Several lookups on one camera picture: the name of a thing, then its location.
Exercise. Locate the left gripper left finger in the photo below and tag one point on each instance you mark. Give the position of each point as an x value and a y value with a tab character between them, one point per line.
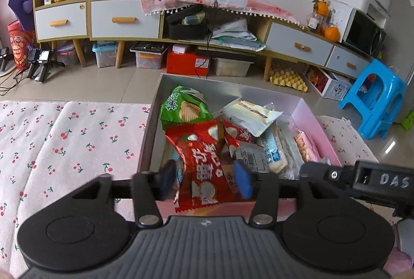
152	191

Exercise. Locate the red cardboard box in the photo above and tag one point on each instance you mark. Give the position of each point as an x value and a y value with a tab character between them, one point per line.
188	64

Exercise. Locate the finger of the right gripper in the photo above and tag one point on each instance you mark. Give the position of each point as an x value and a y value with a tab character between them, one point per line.
340	177

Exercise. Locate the upper orange fruit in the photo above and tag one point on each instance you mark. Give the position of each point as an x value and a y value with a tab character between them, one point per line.
320	7

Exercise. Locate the large red snack bag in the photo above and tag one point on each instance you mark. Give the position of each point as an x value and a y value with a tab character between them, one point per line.
203	183

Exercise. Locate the blue plastic stool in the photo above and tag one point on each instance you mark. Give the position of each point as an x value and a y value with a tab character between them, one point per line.
377	95

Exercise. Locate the lower orange fruit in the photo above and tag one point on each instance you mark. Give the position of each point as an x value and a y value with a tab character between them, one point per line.
332	34

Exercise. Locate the clear storage bin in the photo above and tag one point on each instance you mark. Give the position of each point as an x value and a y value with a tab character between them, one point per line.
105	52

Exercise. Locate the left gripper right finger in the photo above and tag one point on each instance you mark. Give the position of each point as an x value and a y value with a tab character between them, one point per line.
263	188

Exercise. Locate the orange fruit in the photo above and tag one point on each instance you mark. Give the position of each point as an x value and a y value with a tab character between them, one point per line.
332	34
320	7

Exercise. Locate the long white bread pack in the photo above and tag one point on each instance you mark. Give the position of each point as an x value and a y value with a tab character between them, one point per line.
293	155

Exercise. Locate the black box on shelf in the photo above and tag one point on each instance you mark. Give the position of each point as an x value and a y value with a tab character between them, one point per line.
188	23

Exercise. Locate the green cracker bag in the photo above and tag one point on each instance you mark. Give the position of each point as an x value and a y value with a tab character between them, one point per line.
184	106

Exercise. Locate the cherry print tablecloth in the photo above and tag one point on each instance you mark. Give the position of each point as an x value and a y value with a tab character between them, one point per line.
51	148

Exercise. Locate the pink cloth on cabinet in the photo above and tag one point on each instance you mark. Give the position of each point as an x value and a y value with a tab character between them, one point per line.
253	7

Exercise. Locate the red white snack packet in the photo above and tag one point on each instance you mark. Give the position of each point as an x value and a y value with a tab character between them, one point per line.
234	135

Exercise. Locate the purple round object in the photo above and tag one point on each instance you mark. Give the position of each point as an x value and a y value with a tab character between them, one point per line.
23	9

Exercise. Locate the cream snack packet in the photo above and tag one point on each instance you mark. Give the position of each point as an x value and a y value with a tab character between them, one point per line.
254	118

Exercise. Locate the black microwave oven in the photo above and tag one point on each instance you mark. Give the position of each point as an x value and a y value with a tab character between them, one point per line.
363	35

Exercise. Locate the yellow egg tray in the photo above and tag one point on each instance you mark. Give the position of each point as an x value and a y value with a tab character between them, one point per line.
284	76

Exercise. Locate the orange snack packet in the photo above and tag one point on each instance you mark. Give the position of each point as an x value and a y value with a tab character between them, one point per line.
253	156

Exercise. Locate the pink cardboard box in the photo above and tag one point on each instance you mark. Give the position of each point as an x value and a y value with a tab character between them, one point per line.
217	94

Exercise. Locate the wooden white drawer cabinet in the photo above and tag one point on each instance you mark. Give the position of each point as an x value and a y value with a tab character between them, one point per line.
252	26

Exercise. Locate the pink wafer packet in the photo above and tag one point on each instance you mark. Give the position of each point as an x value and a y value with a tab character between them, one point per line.
307	147

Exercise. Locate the small white bread pack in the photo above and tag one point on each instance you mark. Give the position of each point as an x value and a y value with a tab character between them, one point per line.
273	150

